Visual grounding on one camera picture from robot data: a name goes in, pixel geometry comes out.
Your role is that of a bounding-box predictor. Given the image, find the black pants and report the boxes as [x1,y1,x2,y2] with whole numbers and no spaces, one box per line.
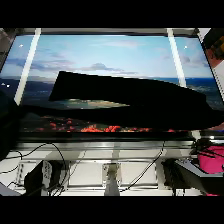
[19,70,224,132]

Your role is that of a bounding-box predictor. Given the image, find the pink garment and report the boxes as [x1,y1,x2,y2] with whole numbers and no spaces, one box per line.
[196,144,224,197]

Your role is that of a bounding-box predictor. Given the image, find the silver frame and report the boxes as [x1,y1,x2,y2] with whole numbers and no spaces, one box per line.
[0,132,224,197]

